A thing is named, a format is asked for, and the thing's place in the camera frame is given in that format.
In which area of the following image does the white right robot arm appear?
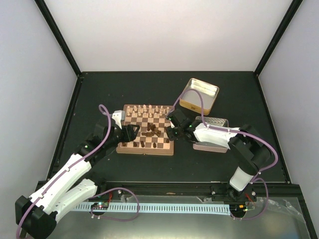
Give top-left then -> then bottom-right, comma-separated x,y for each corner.
166,109 -> 274,201

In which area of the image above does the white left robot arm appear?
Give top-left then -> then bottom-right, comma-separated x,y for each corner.
15,119 -> 140,239

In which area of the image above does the wooden chess board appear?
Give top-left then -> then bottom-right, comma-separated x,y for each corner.
116,104 -> 174,156

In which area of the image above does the pile of dark pieces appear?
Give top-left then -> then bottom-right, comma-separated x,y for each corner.
141,123 -> 161,137

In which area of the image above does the left controller circuit board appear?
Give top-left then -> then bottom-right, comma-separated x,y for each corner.
91,202 -> 109,210

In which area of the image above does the controller circuit board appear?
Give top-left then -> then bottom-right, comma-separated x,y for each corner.
230,204 -> 248,212
91,202 -> 109,210

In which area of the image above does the right controller circuit board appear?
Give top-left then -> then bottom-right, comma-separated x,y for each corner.
230,204 -> 248,212

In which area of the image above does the gold square tin box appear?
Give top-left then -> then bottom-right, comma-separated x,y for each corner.
179,78 -> 220,116

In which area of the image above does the silver patterned tin lid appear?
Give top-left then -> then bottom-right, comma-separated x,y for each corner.
193,117 -> 229,153

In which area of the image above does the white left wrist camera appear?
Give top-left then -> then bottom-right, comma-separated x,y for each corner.
112,110 -> 126,129

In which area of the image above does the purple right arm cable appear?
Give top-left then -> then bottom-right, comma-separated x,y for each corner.
171,90 -> 279,221

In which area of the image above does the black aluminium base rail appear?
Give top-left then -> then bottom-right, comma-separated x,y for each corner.
32,180 -> 304,202

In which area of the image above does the white slotted cable duct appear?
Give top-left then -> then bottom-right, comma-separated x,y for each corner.
73,202 -> 230,216

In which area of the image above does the left black frame post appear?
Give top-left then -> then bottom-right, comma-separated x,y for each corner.
34,0 -> 82,77

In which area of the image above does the black frame post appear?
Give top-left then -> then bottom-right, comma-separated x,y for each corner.
34,0 -> 82,77
254,0 -> 303,77

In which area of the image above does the right black frame post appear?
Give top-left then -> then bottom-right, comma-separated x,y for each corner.
254,0 -> 303,77

